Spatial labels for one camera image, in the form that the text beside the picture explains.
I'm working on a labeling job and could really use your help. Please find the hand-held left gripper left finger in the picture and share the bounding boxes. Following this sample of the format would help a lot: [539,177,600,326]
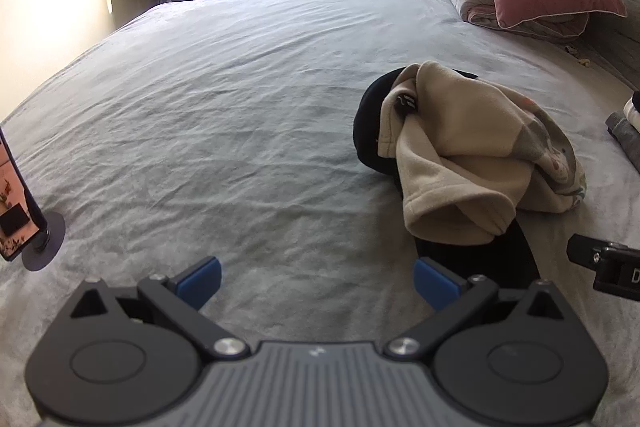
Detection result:
[67,255,251,362]

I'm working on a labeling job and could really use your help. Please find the folded grey cloth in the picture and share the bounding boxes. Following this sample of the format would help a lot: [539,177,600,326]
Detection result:
[605,112,640,170]

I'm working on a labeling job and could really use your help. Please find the beige and black printed sweatshirt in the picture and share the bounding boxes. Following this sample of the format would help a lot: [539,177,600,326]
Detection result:
[351,61,587,294]

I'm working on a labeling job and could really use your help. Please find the grey bed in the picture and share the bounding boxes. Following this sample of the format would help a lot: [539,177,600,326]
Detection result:
[0,0,640,427]

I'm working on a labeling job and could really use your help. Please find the smartphone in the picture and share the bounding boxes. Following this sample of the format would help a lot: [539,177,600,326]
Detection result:
[0,127,48,263]

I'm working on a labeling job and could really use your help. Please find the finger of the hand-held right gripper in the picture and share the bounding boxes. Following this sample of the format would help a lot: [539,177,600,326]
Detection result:
[567,233,603,268]

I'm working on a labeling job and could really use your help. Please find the folded white cloth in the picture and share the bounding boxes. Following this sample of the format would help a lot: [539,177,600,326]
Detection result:
[622,99,640,130]

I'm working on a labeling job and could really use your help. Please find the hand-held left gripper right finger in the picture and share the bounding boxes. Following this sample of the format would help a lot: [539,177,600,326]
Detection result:
[382,257,571,362]

